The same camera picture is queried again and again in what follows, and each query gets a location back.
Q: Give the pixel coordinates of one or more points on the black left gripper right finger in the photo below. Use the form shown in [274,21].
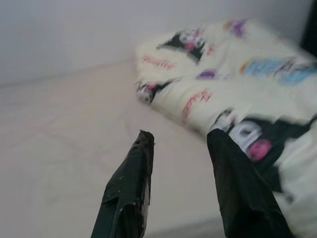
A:
[237,193]

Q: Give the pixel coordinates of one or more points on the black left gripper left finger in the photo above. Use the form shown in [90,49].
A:
[128,193]

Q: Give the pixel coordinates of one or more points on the cream cartoon print blanket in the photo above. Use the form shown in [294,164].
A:
[223,99]

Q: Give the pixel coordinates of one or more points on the mattress with cream sheet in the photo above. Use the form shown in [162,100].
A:
[62,124]

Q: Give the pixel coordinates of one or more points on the black furniture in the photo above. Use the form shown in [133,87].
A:
[309,24]

